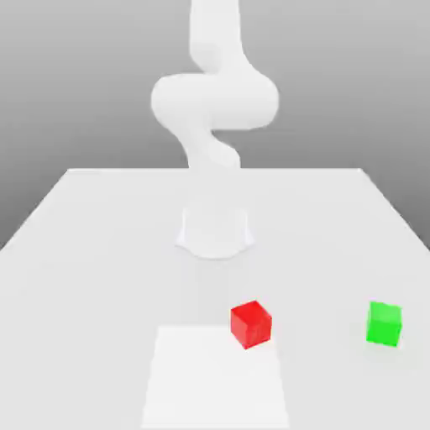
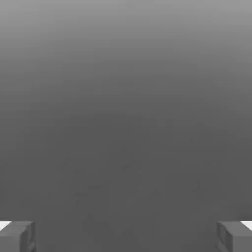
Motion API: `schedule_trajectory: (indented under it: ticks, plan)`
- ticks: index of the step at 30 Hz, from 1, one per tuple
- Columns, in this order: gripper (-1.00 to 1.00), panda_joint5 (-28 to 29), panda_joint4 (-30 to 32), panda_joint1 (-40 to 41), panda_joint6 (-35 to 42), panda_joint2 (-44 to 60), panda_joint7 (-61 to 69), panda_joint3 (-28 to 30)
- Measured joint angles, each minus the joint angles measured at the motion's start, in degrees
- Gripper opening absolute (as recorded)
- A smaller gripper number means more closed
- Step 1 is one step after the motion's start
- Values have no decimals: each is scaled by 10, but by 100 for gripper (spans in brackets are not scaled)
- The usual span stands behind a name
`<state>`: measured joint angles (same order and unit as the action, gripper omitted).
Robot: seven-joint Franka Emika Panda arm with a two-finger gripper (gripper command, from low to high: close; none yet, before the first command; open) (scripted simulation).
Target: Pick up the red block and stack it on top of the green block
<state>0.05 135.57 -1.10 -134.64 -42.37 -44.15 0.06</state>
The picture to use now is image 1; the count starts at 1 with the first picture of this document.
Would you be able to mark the small red cube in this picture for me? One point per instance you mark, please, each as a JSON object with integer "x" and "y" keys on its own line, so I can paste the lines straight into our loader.
{"x": 251, "y": 324}

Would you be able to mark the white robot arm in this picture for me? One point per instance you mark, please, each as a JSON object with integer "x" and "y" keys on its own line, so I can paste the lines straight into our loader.
{"x": 215, "y": 100}

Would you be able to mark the small green cube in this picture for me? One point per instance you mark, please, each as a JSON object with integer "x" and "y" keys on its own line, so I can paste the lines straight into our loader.
{"x": 383, "y": 324}

